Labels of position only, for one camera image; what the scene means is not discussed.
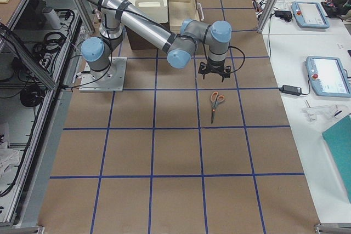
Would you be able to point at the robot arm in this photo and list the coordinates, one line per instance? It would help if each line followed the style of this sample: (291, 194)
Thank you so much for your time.
(179, 47)

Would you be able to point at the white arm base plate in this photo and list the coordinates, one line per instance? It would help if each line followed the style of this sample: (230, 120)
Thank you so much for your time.
(113, 80)

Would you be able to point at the black power adapter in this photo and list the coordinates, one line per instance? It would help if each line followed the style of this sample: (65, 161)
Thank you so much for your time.
(292, 90)

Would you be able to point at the blue teach pendant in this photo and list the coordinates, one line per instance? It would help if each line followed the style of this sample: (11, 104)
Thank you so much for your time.
(309, 15)
(327, 76)

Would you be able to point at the wooden drawer with white handle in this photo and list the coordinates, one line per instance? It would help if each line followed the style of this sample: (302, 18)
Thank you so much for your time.
(180, 10)

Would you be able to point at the grey orange scissors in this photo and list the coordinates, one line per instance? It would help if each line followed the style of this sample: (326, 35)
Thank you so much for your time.
(215, 100)

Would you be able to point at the near blue teach pendant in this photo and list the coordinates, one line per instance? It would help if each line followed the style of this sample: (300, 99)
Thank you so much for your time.
(327, 76)

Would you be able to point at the far blue teach pendant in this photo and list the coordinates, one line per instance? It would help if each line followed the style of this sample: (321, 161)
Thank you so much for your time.
(309, 15)

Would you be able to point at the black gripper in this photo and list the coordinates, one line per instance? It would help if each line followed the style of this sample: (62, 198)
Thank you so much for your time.
(215, 66)

